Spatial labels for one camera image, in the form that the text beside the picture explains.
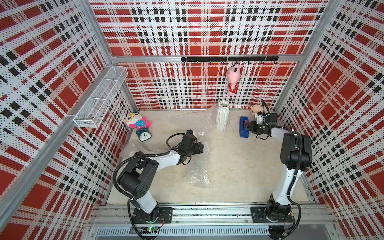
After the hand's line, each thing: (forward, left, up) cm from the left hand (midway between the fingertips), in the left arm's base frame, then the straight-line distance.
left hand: (202, 145), depth 94 cm
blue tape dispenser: (+14, -29, +1) cm, 32 cm away
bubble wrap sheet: (-18, +2, +3) cm, 19 cm away
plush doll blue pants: (+33, -42, 0) cm, 53 cm away
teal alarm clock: (+9, +40, -1) cm, 41 cm away
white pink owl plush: (+21, +49, +1) cm, 53 cm away
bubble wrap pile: (+20, -1, -2) cm, 20 cm away
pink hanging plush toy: (+33, -20, +30) cm, 49 cm away
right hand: (+15, -32, +1) cm, 36 cm away
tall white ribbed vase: (+16, -14, +10) cm, 23 cm away
